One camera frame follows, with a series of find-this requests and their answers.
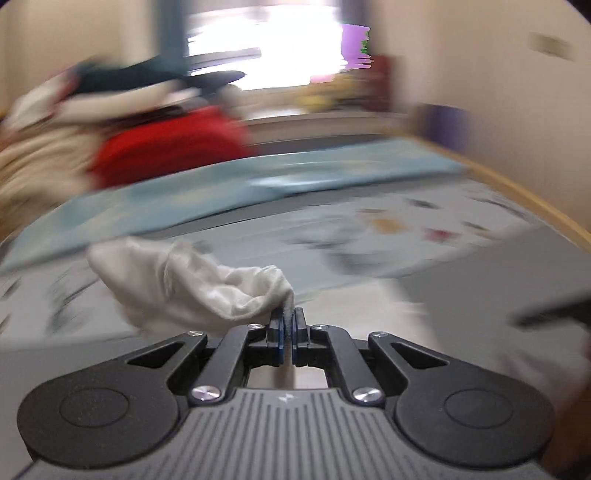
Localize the white long-sleeve shirt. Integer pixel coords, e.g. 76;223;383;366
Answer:
88;237;568;407

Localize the grey printed bed sheet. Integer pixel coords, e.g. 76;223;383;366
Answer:
0;134;591;398

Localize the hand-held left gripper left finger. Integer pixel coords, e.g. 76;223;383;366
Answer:
124;308;283;403

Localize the purple box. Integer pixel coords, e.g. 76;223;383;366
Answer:
422;105;469;153

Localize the wooden bed frame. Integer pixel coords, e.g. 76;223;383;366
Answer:
406;137;591;252

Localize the light blue cloud-print blanket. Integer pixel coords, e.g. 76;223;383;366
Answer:
0;138;465;271

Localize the dark blue shark plush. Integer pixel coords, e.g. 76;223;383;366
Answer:
74;55;246;95

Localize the white folded blanket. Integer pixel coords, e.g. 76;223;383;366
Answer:
9;85;204;126

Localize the dark red cushion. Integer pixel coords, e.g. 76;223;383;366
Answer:
369;55;402;112

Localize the cream folded blanket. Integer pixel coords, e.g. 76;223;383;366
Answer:
0;129;100;220

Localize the red quilt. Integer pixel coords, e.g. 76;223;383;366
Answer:
90;106;254;189

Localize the window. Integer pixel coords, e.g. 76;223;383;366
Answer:
185;0;372;92

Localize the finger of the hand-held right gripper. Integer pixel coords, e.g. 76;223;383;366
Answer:
510;299;591;329

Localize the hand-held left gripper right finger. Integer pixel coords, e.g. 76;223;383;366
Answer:
292;308;452;404

